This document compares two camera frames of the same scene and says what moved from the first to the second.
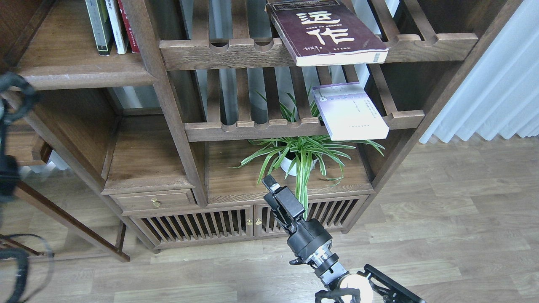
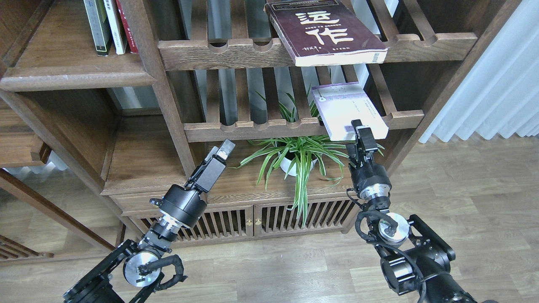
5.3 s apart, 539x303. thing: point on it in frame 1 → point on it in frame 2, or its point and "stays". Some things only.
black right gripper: x=305 y=235 → x=372 y=181
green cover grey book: x=101 y=25 stays
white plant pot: x=286 y=164 stays
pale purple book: x=348 y=113 stays
